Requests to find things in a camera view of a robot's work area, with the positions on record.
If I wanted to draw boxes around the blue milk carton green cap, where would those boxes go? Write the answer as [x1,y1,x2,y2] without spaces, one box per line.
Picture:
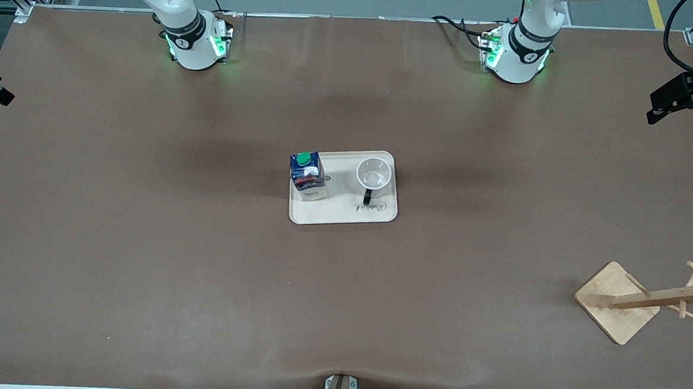
[287,149,331,204]

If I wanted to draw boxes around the brown table mat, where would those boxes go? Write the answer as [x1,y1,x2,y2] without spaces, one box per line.
[0,0,693,389]

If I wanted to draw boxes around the white smiley mug black handle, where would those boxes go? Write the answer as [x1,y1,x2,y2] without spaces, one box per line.
[354,157,394,208]

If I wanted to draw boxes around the beige plastic tray bear print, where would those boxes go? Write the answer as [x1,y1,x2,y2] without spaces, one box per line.
[287,146,402,230]

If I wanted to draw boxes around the wooden mug stand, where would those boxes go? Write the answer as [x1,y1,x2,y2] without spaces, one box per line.
[571,254,693,349]

